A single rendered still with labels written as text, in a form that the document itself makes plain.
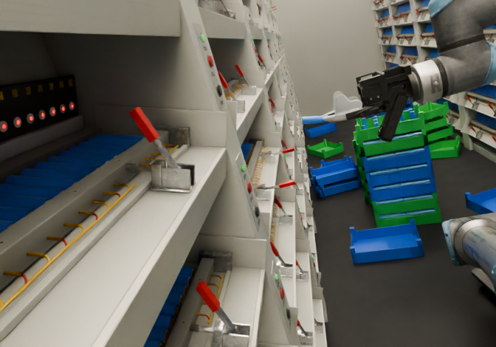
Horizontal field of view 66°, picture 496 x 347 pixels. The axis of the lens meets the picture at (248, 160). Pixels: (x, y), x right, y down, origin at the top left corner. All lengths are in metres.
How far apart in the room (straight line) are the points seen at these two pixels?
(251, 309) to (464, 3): 0.74
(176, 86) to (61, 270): 0.33
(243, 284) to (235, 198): 0.12
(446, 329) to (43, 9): 1.44
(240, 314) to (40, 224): 0.31
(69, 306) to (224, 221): 0.36
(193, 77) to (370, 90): 0.48
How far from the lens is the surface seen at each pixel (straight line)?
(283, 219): 1.16
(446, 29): 0.95
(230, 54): 1.22
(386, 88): 0.90
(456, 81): 0.94
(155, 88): 0.54
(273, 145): 1.25
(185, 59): 0.53
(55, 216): 0.30
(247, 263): 0.60
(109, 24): 0.34
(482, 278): 1.62
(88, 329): 0.23
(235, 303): 0.54
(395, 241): 1.96
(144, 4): 0.41
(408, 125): 1.89
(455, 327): 1.52
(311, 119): 0.92
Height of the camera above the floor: 1.02
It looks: 15 degrees down
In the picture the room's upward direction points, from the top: 17 degrees counter-clockwise
